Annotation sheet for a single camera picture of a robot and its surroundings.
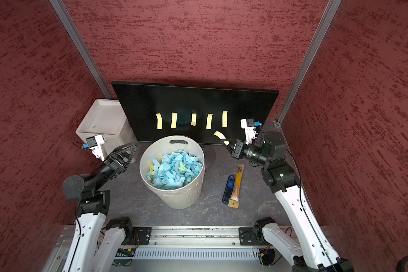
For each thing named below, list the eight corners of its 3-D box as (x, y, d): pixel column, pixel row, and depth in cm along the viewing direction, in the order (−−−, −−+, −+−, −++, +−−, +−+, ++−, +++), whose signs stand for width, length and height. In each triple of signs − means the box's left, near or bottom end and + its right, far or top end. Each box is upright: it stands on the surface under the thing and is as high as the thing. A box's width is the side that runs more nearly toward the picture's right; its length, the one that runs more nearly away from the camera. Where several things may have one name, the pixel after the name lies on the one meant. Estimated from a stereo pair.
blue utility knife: (221, 202, 86) (221, 199, 83) (228, 176, 95) (229, 173, 92) (228, 204, 85) (229, 202, 82) (235, 179, 94) (236, 176, 91)
